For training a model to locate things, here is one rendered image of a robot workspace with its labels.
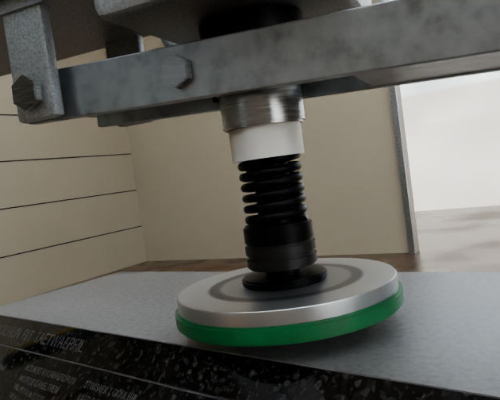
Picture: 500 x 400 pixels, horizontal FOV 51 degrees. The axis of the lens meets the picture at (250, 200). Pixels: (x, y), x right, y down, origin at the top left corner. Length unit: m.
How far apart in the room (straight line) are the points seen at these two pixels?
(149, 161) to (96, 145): 0.72
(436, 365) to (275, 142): 0.23
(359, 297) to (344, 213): 5.31
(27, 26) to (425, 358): 0.46
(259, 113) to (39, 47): 0.22
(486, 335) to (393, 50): 0.24
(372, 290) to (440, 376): 0.09
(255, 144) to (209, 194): 6.11
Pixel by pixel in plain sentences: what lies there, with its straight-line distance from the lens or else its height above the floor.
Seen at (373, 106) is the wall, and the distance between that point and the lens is 5.57.
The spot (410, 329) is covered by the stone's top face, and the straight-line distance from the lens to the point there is 0.50.
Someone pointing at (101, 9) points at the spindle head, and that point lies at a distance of 0.48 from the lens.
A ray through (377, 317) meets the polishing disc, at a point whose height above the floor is 0.90.
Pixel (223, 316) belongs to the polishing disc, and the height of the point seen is 0.91.
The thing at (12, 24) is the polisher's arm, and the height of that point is 1.20.
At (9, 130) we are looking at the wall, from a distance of 6.31.
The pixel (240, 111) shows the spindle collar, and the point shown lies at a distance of 0.48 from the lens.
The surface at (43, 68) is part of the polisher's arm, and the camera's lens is 0.55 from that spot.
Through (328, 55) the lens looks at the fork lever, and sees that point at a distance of 0.44.
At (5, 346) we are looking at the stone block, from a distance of 0.80.
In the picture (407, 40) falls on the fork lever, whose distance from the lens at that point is 0.43.
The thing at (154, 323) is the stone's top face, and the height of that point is 0.87.
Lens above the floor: 1.03
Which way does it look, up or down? 3 degrees down
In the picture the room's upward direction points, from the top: 8 degrees counter-clockwise
